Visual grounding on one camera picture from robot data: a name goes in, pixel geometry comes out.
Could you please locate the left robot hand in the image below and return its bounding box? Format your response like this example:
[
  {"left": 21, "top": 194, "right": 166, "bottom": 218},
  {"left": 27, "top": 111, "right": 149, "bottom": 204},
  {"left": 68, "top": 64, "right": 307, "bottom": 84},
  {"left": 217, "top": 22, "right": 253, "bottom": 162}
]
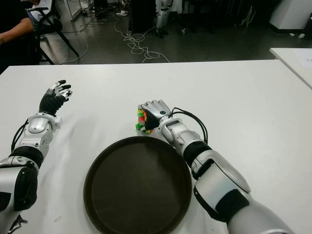
[{"left": 38, "top": 79, "right": 73, "bottom": 117}]

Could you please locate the black office chair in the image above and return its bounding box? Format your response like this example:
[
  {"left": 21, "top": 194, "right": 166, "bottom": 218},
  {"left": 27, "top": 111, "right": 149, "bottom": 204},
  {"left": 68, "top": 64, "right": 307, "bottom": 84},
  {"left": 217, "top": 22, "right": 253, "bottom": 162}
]
[{"left": 26, "top": 6, "right": 80, "bottom": 65}]

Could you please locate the dark round plate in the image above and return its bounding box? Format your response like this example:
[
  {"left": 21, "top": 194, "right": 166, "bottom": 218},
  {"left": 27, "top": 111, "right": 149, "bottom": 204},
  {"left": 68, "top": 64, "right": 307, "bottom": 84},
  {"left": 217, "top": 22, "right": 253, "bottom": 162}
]
[{"left": 83, "top": 136, "right": 193, "bottom": 234}]

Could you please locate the black cabinet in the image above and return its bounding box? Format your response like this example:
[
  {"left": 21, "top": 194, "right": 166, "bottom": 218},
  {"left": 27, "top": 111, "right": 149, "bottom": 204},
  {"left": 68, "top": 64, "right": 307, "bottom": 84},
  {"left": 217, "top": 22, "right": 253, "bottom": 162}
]
[{"left": 130, "top": 0, "right": 156, "bottom": 33}]

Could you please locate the multicoloured Rubik's cube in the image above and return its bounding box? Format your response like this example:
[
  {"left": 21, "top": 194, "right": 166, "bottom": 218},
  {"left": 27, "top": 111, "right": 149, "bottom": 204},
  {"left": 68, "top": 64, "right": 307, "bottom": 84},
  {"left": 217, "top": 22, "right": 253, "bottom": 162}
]
[{"left": 135, "top": 109, "right": 154, "bottom": 135}]

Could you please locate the black left forearm cable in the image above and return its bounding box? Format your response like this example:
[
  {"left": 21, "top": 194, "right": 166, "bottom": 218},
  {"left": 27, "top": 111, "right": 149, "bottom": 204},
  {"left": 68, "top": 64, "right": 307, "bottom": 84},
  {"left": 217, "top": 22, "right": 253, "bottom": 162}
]
[{"left": 11, "top": 121, "right": 29, "bottom": 152}]

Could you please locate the black left elbow cable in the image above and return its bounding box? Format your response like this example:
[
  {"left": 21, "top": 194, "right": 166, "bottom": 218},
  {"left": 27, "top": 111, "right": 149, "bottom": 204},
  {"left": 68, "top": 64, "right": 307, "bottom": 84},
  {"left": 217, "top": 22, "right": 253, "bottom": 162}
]
[{"left": 8, "top": 214, "right": 29, "bottom": 232}]

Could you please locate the white board panel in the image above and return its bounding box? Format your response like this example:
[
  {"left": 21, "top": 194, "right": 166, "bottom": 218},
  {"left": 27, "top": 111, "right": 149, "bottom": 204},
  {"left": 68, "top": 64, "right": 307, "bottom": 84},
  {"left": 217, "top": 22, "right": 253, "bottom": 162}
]
[{"left": 69, "top": 0, "right": 86, "bottom": 21}]

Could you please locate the white humanoid robot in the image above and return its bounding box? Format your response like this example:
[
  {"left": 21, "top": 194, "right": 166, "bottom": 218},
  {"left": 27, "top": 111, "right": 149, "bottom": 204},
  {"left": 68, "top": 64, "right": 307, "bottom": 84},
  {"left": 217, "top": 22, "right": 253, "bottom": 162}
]
[{"left": 155, "top": 0, "right": 172, "bottom": 38}]

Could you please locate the black forearm cable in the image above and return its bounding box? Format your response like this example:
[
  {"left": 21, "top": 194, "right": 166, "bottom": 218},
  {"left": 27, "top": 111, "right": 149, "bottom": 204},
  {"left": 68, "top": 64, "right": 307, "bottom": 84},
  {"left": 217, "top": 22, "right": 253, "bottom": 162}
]
[
  {"left": 169, "top": 107, "right": 209, "bottom": 143},
  {"left": 11, "top": 121, "right": 29, "bottom": 152}
]

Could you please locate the white tangled floor cable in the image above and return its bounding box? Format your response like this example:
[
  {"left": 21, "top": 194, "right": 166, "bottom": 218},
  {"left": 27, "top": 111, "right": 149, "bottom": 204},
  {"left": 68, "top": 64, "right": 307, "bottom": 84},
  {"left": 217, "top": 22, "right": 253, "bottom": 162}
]
[{"left": 114, "top": 18, "right": 171, "bottom": 63}]

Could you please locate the grey folding stand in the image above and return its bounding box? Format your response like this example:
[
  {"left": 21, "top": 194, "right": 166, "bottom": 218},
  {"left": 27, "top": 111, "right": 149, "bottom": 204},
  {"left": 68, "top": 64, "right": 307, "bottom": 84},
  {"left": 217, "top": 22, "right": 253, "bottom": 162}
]
[{"left": 240, "top": 4, "right": 254, "bottom": 28}]

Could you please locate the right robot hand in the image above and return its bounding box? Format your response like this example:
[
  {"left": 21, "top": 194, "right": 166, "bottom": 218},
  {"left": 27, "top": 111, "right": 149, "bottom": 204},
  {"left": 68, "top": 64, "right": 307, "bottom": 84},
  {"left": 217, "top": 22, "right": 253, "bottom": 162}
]
[{"left": 137, "top": 99, "right": 172, "bottom": 131}]

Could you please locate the white cabinet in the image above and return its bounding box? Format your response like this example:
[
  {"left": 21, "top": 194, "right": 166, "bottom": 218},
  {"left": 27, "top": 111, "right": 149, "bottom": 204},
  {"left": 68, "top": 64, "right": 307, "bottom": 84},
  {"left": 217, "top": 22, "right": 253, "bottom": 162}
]
[{"left": 269, "top": 0, "right": 312, "bottom": 33}]

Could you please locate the black right forearm cable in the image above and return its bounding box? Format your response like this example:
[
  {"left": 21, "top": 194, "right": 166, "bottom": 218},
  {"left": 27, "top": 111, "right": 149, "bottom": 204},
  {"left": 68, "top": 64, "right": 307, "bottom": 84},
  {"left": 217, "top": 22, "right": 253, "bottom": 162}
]
[{"left": 169, "top": 107, "right": 209, "bottom": 143}]

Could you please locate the person in white shirt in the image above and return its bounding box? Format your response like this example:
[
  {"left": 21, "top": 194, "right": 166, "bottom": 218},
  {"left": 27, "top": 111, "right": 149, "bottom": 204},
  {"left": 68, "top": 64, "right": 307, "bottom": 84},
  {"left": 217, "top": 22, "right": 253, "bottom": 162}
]
[{"left": 28, "top": 7, "right": 42, "bottom": 25}]

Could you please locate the person in black shirt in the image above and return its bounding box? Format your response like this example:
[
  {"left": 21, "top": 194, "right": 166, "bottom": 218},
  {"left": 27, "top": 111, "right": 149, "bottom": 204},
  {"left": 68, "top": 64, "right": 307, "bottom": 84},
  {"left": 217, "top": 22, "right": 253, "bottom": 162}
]
[{"left": 0, "top": 0, "right": 41, "bottom": 71}]

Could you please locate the white side table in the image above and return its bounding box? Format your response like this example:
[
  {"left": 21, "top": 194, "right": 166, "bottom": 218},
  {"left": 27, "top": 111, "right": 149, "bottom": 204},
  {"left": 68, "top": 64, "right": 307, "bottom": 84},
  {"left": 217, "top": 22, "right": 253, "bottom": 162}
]
[{"left": 269, "top": 47, "right": 312, "bottom": 90}]

